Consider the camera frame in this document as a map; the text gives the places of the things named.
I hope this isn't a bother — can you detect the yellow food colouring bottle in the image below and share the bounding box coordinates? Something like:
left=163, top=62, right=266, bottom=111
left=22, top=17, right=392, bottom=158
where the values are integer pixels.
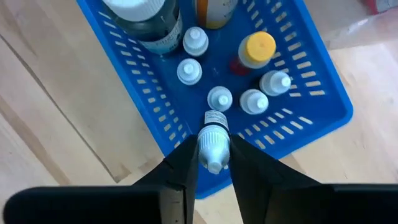
left=194, top=0, right=240, bottom=30

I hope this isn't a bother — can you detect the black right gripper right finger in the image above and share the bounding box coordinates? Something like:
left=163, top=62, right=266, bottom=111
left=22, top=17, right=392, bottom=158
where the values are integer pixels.
left=228, top=134, right=398, bottom=224

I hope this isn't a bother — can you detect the small orange dropper bottle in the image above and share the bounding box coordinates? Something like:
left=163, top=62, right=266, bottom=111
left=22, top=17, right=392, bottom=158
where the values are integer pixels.
left=229, top=30, right=277, bottom=77

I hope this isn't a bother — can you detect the black bottle with white cap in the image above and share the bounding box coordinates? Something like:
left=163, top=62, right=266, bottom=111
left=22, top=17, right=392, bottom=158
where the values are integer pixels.
left=102, top=0, right=184, bottom=56

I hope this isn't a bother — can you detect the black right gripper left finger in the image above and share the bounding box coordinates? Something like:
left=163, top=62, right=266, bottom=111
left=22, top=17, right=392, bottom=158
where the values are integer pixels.
left=2, top=134, right=200, bottom=224

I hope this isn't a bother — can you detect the blue plastic basket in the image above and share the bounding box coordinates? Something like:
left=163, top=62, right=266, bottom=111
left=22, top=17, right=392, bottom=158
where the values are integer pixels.
left=76, top=0, right=354, bottom=200

